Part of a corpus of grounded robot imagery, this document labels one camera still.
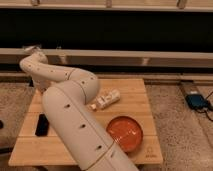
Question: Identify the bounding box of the black rectangular block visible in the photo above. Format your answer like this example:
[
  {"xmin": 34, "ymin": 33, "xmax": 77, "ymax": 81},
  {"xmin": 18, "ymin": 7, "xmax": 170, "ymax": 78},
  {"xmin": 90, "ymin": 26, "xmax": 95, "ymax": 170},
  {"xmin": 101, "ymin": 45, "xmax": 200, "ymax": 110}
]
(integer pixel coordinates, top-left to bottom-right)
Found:
[{"xmin": 35, "ymin": 114, "xmax": 49, "ymax": 136}]

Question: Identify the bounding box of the wooden table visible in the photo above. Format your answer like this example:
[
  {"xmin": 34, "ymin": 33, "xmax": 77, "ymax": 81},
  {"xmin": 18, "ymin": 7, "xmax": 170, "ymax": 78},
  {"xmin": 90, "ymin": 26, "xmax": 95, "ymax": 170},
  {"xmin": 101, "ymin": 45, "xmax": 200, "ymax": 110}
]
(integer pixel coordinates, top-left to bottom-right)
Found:
[{"xmin": 9, "ymin": 79, "xmax": 163, "ymax": 166}]

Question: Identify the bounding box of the blue black device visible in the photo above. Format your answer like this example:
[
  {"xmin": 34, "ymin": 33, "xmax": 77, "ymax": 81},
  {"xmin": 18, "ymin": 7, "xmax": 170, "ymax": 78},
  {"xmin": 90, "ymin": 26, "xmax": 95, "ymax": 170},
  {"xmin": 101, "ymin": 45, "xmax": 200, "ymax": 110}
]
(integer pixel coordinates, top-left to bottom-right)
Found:
[{"xmin": 186, "ymin": 94, "xmax": 208, "ymax": 109}]

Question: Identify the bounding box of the white plastic bottle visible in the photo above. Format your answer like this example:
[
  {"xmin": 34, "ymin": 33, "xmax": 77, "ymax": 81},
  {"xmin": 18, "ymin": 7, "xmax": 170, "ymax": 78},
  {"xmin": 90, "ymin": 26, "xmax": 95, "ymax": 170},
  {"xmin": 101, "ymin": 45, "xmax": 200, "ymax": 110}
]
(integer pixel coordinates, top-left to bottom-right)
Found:
[{"xmin": 89, "ymin": 89, "xmax": 121, "ymax": 111}]

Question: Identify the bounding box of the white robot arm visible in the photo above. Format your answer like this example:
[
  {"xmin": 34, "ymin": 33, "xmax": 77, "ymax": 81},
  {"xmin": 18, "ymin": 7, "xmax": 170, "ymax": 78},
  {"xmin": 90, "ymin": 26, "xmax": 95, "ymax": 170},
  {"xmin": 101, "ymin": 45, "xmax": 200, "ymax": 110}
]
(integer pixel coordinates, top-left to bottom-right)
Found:
[{"xmin": 20, "ymin": 51, "xmax": 139, "ymax": 171}]

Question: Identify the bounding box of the black cable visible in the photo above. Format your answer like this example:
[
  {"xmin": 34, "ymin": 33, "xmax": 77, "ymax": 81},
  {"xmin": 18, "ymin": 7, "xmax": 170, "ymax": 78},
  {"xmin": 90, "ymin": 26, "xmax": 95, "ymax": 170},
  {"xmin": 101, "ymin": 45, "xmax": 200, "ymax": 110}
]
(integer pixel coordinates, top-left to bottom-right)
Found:
[{"xmin": 196, "ymin": 91, "xmax": 213, "ymax": 122}]

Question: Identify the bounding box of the orange bowl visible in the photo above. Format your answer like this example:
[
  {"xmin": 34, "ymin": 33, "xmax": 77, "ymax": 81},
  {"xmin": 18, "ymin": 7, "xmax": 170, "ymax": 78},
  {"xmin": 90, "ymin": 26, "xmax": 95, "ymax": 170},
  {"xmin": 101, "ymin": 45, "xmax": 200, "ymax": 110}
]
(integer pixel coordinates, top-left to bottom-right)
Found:
[{"xmin": 106, "ymin": 116, "xmax": 143, "ymax": 153}]

